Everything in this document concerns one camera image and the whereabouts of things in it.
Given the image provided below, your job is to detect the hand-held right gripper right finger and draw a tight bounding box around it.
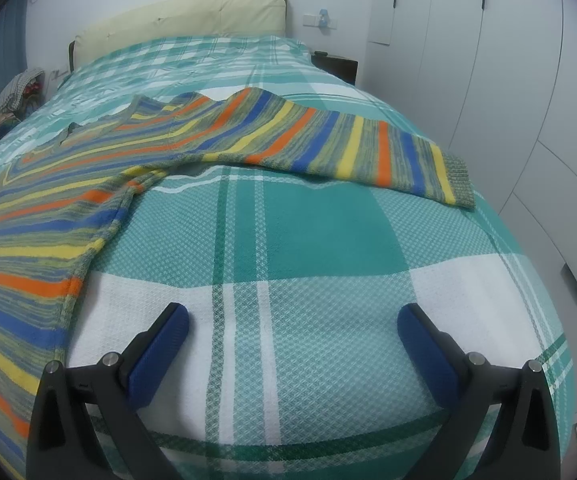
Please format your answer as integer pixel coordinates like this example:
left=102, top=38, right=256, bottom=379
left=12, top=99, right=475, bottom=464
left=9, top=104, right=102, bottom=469
left=397, top=302, right=562, bottom=480

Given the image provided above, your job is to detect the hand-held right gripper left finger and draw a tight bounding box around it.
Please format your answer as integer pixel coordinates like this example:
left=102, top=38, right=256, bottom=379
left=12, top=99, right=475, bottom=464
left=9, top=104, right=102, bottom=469
left=26, top=302, right=190, bottom=480

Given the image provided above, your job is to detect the striped knit sweater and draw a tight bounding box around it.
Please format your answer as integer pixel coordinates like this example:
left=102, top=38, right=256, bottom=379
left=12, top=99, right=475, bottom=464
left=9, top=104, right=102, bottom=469
left=0, top=87, right=477, bottom=461

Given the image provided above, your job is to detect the pile of clothes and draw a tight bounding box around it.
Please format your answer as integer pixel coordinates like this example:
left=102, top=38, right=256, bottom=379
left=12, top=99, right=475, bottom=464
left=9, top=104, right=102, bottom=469
left=0, top=67, right=46, bottom=136

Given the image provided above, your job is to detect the green plaid bedspread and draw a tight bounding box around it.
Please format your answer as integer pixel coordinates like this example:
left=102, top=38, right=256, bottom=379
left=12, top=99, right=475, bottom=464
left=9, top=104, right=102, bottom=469
left=0, top=34, right=577, bottom=480

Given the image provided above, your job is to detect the white wardrobe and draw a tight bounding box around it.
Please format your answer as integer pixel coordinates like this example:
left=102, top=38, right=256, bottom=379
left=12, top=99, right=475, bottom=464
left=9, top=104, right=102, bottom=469
left=366, top=0, right=577, bottom=411

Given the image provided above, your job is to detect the dark wooden nightstand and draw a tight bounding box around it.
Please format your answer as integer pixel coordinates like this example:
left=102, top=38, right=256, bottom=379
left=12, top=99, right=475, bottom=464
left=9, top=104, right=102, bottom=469
left=311, top=51, right=359, bottom=86

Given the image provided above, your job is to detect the cream padded headboard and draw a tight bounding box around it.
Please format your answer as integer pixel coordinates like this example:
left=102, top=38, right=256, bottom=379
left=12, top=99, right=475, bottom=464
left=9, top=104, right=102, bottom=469
left=68, top=0, right=289, bottom=73

